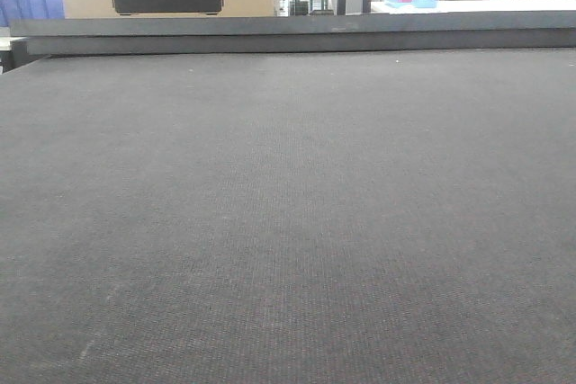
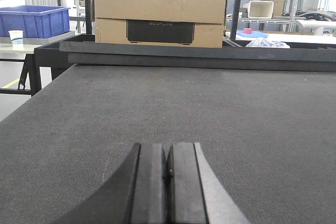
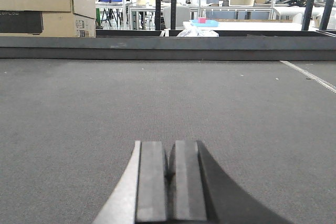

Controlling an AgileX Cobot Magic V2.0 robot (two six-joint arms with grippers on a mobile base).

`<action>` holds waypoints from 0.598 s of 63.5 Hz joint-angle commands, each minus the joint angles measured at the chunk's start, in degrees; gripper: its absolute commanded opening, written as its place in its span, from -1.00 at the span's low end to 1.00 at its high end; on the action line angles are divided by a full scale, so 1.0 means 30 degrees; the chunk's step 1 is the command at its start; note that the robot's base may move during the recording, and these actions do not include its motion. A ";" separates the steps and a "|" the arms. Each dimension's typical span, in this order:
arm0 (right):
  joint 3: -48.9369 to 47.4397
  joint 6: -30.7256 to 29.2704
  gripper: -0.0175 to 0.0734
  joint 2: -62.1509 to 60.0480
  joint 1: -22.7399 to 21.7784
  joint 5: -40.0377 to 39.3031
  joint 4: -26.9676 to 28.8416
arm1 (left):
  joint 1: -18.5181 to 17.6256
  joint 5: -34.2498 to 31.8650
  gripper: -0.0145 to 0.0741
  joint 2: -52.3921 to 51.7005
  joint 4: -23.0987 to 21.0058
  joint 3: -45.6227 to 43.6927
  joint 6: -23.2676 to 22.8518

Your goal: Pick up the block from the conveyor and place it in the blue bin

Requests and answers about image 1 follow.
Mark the dark grey conveyor belt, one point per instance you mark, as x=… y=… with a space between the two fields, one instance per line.
x=392 y=217

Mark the flat blue tray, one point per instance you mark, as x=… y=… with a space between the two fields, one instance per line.
x=420 y=4

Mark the white background table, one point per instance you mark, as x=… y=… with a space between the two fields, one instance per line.
x=460 y=6

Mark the dark grey conveyor end rail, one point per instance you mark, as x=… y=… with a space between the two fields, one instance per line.
x=299 y=34

